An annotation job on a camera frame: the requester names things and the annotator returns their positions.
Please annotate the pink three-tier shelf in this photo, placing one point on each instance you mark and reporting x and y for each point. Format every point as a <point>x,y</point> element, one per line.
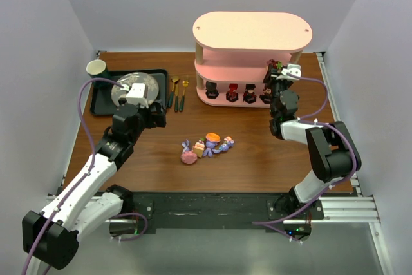
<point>234,47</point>

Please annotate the strawberry cake toy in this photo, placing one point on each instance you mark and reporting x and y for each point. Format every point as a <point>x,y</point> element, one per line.
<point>199,148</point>

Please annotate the purple octopus orange hat toy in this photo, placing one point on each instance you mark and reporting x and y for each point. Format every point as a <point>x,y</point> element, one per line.
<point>211,142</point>

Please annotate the dark green cup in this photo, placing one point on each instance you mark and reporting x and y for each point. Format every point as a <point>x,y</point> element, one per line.
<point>98,69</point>

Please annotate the grey deer plate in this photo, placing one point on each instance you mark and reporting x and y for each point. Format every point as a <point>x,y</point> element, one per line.
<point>136,77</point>

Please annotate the aluminium frame rail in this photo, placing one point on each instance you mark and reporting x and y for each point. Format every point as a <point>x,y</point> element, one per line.
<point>350,209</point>

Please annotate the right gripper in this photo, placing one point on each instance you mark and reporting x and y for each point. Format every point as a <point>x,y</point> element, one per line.
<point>275,77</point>

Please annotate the gold spoon green handle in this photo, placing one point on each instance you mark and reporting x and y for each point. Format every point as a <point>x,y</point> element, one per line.
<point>174,80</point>

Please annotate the red head figurine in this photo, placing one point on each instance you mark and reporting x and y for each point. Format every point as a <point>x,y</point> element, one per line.
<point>232,94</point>

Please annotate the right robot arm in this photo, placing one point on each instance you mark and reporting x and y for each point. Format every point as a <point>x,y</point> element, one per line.
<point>332,152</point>

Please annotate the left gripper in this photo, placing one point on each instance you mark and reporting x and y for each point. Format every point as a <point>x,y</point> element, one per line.
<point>156,114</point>

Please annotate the black rectangular tray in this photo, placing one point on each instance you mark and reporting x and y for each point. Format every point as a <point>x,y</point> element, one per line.
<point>102,104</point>

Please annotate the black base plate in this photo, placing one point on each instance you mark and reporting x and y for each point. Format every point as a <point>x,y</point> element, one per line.
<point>236,211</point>

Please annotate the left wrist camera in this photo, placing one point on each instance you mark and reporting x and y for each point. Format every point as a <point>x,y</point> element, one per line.
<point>136,94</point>

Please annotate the gold knife green handle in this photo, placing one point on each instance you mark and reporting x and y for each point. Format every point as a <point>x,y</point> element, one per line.
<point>176,98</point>

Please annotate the purple bear toy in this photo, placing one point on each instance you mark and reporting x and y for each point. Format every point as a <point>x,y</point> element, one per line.
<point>228,143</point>

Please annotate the gold fork green handle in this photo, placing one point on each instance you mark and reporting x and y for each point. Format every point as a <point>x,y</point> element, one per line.
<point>185,84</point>

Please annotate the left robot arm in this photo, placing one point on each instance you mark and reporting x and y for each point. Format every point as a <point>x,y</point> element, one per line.
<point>53,234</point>

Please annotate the black-haired ninja figurine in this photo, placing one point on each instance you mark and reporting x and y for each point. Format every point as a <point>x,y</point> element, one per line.
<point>249,95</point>

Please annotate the brown-haired red figurine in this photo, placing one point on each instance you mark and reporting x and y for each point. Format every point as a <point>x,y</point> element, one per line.
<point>266,94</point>

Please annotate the pink bunny toy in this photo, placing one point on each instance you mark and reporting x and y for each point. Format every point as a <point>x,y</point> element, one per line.
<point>188,156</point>

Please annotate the pink donut toy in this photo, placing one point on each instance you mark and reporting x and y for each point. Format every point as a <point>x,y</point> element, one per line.
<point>278,65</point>

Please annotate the black helmet figurine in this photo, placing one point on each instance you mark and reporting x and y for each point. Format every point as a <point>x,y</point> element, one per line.
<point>211,90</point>

